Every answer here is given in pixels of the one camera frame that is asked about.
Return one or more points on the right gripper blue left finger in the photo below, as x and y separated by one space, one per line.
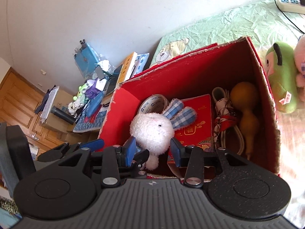
129 150

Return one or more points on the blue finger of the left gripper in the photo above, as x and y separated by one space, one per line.
94 145

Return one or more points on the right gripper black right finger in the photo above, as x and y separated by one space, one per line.
177 151

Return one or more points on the white plush rabbit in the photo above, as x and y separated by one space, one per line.
154 131

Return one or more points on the green plush toy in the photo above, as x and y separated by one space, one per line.
281 73

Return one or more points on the pink plush rabbit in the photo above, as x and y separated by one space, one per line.
299 61

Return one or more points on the red gift envelope box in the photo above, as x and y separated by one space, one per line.
199 133

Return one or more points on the blue patterned cloth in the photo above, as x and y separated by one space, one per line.
92 123

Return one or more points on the patterned tape roll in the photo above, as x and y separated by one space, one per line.
154 104

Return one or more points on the small green plush figure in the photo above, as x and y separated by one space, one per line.
82 90

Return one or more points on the smartphone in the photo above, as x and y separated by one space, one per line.
113 80

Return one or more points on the wooden cabinet door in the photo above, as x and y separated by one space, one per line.
19 99

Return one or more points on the orange book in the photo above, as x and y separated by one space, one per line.
127 66

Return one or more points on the brown gourd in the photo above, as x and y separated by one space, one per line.
244 97

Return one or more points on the blue plastic bag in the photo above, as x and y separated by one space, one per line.
87 61

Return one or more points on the red cardboard box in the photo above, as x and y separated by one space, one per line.
194 74

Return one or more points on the cartoon print bed sheet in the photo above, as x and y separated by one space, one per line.
265 24

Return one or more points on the white power strip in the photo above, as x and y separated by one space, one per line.
293 6

